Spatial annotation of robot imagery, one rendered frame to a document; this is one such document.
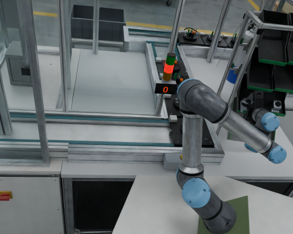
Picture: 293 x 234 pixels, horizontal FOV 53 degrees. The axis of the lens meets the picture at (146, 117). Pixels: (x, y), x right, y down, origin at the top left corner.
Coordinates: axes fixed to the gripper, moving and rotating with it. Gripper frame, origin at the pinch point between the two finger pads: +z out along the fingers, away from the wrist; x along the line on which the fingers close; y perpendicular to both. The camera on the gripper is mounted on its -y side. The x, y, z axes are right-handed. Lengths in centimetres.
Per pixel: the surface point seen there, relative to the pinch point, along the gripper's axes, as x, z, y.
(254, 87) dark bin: -1.3, -7.3, -9.4
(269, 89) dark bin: 6.8, -7.3, -9.5
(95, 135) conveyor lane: -82, 5, 35
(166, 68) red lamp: -47.3, 3.1, -11.0
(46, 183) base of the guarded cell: -103, -12, 62
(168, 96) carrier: -40, 41, 11
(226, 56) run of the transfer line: 17, 132, -21
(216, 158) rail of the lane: -9.5, 1.0, 35.7
